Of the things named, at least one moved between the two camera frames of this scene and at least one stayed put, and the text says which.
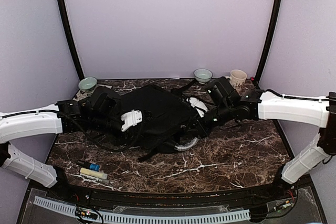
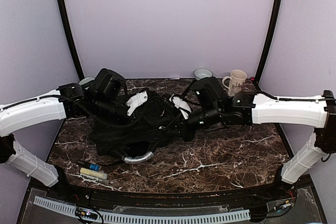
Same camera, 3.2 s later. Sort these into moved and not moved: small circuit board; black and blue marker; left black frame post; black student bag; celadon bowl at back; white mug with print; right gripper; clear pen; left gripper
Moved: black student bag; right gripper; left gripper
Not moved: left black frame post; white mug with print; celadon bowl at back; small circuit board; black and blue marker; clear pen
